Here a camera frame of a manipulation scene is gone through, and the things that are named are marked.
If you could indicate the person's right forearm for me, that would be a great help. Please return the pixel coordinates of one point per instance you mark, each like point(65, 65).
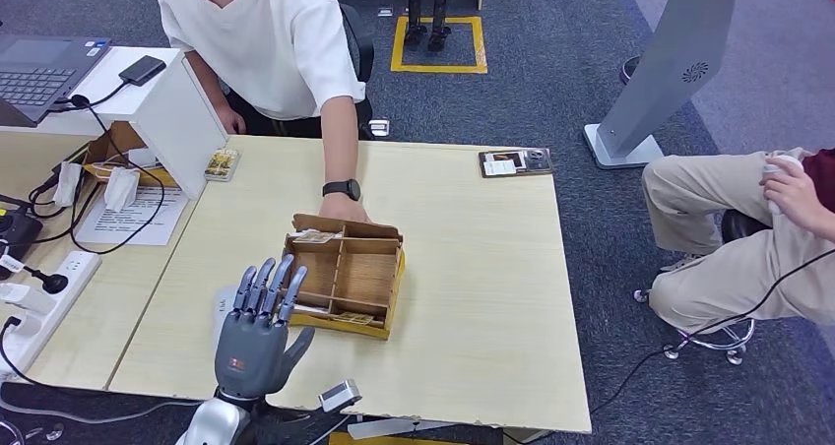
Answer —
point(205, 80)

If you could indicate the white power adapter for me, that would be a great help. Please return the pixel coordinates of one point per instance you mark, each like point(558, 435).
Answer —
point(26, 298)

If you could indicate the small silver floor plate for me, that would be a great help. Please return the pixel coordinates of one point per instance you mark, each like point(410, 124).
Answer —
point(385, 12)

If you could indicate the dark round base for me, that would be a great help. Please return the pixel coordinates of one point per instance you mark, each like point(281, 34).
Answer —
point(629, 70)

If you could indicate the person's forearm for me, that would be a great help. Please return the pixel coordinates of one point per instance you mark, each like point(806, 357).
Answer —
point(823, 223)

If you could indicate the black plug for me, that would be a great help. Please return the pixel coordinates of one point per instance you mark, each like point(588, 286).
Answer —
point(55, 283)

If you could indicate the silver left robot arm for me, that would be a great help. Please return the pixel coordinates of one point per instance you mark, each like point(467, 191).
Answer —
point(212, 426)

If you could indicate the black office chair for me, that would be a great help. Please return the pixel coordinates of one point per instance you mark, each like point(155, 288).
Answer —
point(362, 44)

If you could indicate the grey card reader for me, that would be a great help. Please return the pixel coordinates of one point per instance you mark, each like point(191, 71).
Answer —
point(222, 311)

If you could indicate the black robot legs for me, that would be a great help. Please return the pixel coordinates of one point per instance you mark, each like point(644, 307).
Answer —
point(415, 18)

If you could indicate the yellow printed card stack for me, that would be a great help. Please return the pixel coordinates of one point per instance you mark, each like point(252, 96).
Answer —
point(222, 165)

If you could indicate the person's hand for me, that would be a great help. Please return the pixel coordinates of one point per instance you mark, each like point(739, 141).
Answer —
point(796, 191)

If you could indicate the black desk device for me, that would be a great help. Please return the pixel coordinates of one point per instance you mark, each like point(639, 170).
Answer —
point(16, 233)

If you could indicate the silver floor socket plate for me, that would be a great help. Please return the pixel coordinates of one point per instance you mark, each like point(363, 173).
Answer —
point(379, 128)

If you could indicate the white tissue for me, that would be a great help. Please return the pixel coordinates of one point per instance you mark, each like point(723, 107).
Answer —
point(779, 161)

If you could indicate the wooden compartment box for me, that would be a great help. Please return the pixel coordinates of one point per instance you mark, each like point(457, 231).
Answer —
point(365, 276)

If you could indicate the grey laptop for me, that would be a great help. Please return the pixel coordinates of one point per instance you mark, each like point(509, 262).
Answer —
point(39, 70)

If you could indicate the black wristwatch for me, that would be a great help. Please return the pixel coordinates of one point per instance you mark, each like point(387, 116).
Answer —
point(341, 189)

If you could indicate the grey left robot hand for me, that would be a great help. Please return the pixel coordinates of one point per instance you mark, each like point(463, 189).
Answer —
point(251, 357)

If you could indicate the grey kiosk stand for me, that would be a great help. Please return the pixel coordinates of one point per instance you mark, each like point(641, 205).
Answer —
point(678, 50)

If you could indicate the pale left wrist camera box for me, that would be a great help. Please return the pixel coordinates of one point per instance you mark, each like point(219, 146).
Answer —
point(339, 396)

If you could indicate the white paper tag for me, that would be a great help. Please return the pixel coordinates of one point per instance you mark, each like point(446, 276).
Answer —
point(67, 184)
point(121, 191)

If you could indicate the chrome stool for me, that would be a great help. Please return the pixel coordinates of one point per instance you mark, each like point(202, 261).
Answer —
point(740, 223)

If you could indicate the brown cardboard box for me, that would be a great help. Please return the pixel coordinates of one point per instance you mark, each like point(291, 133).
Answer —
point(114, 143)

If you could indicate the white power strip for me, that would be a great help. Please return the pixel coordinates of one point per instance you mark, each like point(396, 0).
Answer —
point(45, 328)

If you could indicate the person's left forearm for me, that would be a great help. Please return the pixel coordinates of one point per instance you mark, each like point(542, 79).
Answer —
point(339, 142)

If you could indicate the person's right hand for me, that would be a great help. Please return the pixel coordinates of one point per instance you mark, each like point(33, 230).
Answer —
point(231, 119)

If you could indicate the person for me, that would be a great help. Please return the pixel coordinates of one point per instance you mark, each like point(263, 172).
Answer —
point(274, 38)
point(717, 279)

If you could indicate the printed paper sheet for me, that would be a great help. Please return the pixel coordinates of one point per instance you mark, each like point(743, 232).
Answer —
point(130, 223)

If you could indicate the person's left hand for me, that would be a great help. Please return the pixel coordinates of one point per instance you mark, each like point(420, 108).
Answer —
point(342, 208)

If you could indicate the black printed placard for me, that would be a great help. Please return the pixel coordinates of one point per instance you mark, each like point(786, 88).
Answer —
point(515, 163)

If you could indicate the white riser stand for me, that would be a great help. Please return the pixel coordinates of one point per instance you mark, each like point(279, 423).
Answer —
point(176, 122)

